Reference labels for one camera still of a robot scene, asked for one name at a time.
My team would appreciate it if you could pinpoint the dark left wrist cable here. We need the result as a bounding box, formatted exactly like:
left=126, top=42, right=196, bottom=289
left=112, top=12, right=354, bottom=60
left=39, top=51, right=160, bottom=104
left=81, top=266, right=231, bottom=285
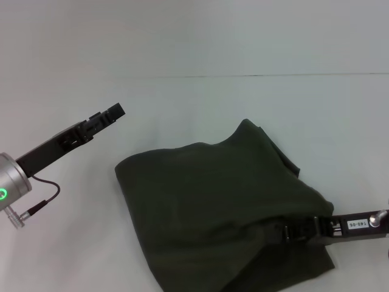
left=5, top=175, right=61, bottom=231

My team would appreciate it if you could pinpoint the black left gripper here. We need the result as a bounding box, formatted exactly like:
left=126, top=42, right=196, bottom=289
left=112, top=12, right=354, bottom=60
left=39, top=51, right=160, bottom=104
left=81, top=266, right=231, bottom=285
left=15, top=102, right=126, bottom=179

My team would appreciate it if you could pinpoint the dark green FREE! t-shirt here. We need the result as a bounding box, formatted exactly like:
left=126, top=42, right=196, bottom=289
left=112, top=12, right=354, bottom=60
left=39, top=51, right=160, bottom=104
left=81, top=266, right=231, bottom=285
left=114, top=118, right=337, bottom=292

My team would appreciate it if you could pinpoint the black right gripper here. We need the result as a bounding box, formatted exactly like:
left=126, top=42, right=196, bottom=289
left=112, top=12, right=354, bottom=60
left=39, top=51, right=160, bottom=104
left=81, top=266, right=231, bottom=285
left=284, top=209, right=389, bottom=246

